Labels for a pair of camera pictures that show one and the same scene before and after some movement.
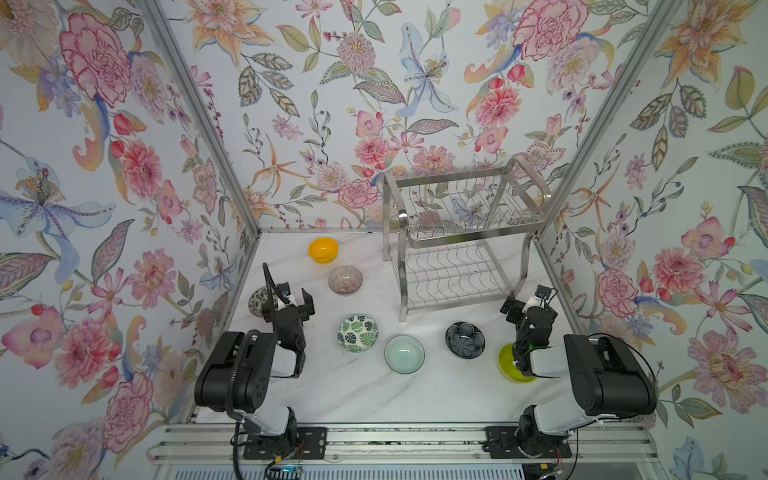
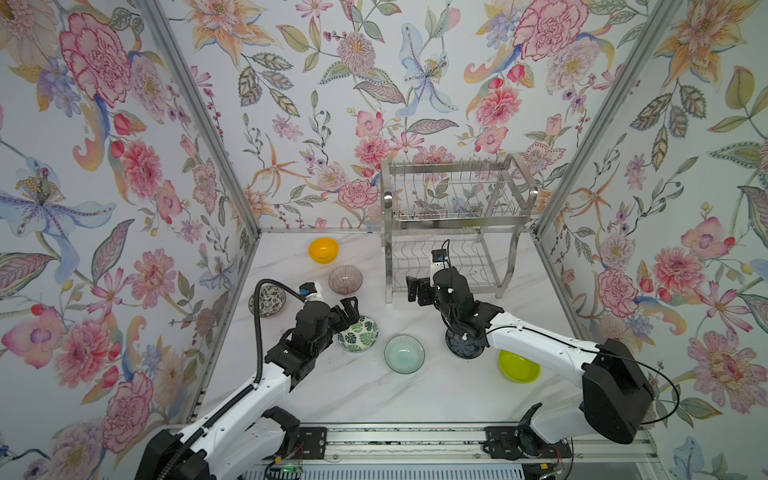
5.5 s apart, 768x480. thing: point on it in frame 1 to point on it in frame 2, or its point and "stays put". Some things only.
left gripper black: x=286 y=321 to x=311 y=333
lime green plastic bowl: x=505 y=361 stays put
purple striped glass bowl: x=345 y=280 stays put
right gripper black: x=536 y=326 to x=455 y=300
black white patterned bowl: x=465 y=340 stays put
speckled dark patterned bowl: x=257 y=298 stays put
